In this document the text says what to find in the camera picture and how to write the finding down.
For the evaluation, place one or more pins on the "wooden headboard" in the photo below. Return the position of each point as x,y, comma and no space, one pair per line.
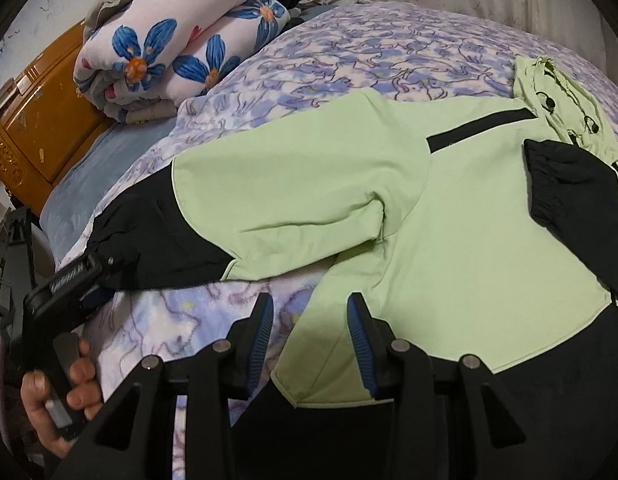
44,105

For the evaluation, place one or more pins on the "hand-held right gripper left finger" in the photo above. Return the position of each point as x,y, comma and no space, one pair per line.
261,341

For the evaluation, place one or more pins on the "light blue bed sheet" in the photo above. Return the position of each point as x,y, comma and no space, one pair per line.
89,180

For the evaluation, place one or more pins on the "person's left hand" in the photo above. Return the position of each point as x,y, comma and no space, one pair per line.
84,385

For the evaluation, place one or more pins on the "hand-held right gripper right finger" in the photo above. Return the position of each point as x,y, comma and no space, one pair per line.
359,341

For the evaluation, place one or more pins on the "green and black jacket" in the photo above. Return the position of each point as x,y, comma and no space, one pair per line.
464,260

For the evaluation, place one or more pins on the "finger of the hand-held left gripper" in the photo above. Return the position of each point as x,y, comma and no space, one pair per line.
69,280

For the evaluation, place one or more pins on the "purple floral bed blanket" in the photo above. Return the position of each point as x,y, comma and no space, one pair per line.
369,50

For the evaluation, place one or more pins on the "folded blue flower quilt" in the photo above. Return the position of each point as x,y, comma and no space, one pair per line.
159,55

